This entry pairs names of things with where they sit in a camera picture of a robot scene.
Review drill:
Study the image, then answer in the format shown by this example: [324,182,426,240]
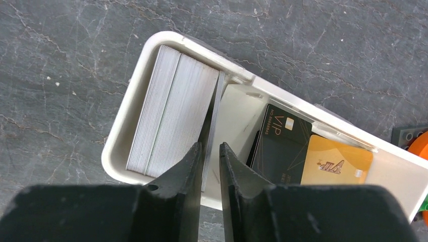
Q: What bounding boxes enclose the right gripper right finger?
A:
[219,143,417,241]

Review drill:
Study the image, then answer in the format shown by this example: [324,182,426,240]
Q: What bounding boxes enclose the silver cards in tray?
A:
[126,45,226,178]

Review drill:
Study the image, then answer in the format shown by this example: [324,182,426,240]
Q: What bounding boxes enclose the white rectangular tray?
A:
[101,31,427,220]

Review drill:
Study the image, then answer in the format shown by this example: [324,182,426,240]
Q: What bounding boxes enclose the black card in tray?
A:
[249,104,312,185]

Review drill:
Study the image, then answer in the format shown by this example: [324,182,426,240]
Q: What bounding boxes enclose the gold cards in tray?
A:
[301,135,373,185]

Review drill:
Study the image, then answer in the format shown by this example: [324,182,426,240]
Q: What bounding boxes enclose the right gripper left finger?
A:
[1,143,202,241]

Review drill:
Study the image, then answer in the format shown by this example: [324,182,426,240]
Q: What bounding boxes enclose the orange curved track piece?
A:
[408,132,428,225]

